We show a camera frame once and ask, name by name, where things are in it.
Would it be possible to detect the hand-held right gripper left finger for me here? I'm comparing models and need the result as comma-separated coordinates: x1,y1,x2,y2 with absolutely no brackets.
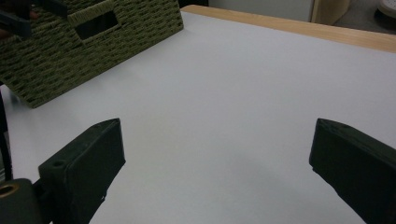
37,118,126,224

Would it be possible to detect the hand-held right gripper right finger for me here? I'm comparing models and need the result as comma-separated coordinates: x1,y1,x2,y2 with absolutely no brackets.
308,118,396,224

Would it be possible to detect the green woven basket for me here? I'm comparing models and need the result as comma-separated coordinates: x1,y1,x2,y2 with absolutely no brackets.
0,0,185,109

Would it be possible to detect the wooden table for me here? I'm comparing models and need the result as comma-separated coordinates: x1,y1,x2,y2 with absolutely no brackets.
180,4,396,54

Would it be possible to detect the white table cover sheet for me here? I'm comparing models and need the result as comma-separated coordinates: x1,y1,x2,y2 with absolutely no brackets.
0,11,396,224

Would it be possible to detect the white round object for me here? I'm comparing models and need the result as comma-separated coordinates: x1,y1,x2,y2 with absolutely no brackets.
375,0,396,19

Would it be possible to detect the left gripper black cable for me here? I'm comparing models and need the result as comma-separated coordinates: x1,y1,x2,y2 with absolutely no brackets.
0,90,14,182

